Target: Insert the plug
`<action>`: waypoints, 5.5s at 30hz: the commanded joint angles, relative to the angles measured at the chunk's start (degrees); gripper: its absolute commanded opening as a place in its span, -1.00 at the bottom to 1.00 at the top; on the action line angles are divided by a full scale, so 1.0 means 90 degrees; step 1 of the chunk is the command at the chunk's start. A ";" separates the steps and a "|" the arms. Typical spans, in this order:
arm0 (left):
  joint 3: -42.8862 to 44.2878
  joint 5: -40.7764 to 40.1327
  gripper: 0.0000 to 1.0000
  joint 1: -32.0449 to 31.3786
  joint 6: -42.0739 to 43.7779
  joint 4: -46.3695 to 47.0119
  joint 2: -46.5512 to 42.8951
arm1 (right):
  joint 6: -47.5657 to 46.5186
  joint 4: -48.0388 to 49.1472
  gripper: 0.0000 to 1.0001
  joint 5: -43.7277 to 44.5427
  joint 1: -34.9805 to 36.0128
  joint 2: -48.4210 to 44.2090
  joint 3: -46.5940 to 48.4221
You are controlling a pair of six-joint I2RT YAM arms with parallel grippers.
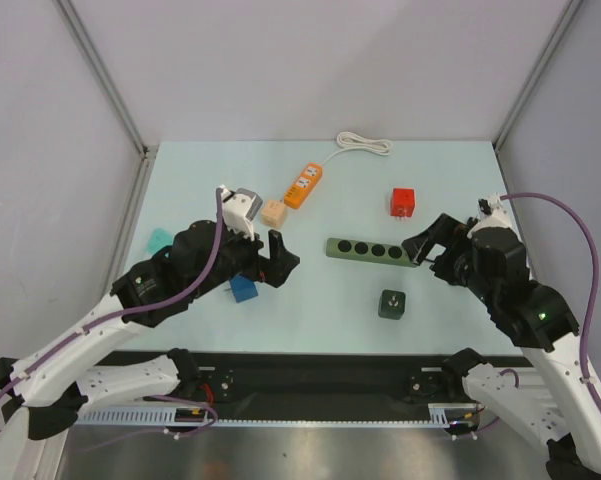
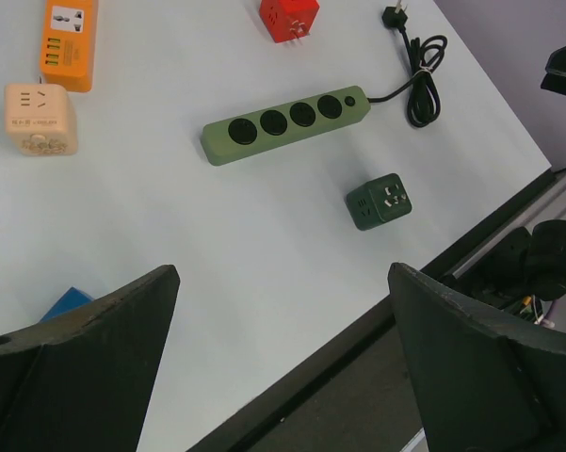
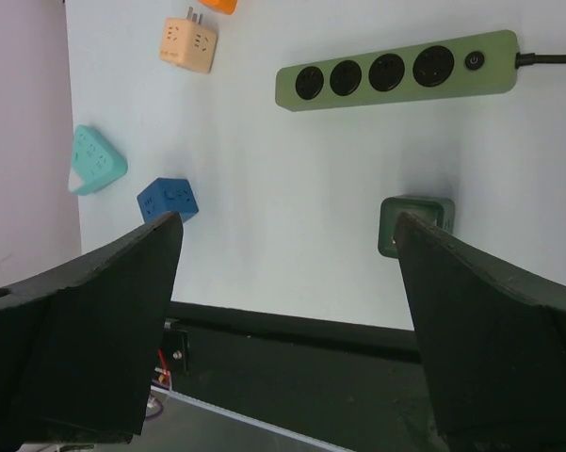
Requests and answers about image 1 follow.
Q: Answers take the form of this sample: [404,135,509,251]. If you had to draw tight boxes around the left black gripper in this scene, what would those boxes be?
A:
[188,216,299,299]

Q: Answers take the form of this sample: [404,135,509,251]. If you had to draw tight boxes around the blue cube plug adapter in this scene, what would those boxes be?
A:
[229,275,258,303]

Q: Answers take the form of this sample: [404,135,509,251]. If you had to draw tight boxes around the beige cube plug adapter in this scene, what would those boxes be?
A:
[260,199,288,230]

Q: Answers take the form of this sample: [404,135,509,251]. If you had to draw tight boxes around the dark green cube plug adapter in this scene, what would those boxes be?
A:
[377,289,407,320]

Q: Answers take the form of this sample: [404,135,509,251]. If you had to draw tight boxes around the olive green power strip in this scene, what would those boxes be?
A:
[325,237,416,268]

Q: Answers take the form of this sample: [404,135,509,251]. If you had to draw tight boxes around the teal triangular power strip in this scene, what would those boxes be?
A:
[146,228,173,256]

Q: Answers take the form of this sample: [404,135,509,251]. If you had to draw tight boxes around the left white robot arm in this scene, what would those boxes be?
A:
[0,220,300,441]

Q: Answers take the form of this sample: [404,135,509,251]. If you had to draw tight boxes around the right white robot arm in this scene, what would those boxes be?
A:
[402,210,601,479]

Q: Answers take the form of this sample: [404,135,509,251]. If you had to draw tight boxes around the red cube plug adapter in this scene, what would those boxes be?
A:
[390,188,416,218]

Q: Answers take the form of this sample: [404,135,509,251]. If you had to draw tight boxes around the orange power strip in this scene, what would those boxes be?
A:
[283,163,323,210]

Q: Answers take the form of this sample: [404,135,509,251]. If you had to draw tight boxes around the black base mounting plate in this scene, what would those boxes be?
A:
[94,351,536,424]

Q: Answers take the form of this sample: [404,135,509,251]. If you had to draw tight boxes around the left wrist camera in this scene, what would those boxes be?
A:
[219,185,263,241]

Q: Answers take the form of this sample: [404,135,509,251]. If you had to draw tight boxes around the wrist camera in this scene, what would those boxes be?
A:
[467,194,513,238]
[219,185,263,241]

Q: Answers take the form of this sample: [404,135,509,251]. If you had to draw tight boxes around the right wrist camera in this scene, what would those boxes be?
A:
[467,194,513,238]

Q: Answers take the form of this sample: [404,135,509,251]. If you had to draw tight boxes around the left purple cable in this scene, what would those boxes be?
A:
[0,192,231,435]

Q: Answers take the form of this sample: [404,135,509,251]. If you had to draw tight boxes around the white coiled power cord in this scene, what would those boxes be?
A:
[321,131,395,168]

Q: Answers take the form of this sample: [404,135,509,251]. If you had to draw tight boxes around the white slotted cable duct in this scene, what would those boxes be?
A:
[76,402,482,428]

